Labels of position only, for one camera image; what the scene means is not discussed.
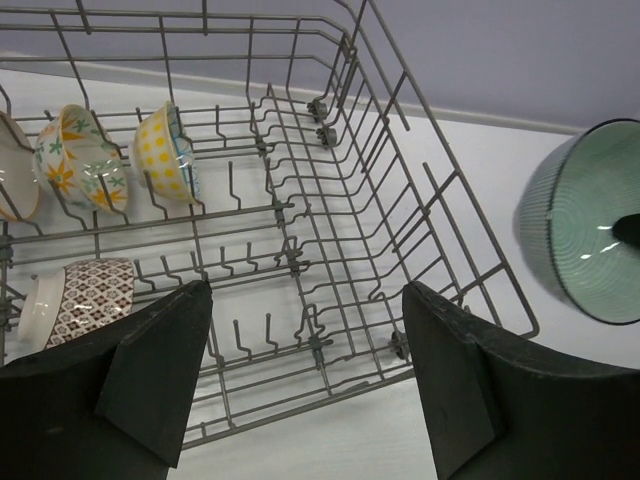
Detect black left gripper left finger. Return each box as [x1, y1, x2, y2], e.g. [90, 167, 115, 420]
[1, 281, 213, 479]

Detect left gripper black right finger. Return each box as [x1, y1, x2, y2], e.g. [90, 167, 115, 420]
[402, 281, 639, 479]

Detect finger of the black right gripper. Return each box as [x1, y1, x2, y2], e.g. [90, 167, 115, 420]
[611, 213, 640, 250]

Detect plain teal bowl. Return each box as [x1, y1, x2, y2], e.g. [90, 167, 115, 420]
[513, 118, 639, 325]

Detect brown patterned bowl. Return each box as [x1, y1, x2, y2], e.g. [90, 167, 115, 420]
[18, 258, 134, 351]

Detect orange flower bowl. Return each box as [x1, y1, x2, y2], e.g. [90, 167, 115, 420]
[32, 104, 129, 213]

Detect teal yellow sun bowl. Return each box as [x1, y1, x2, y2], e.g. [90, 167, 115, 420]
[129, 101, 201, 204]

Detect grey wire dish rack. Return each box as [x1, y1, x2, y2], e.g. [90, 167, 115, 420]
[1, 1, 540, 448]

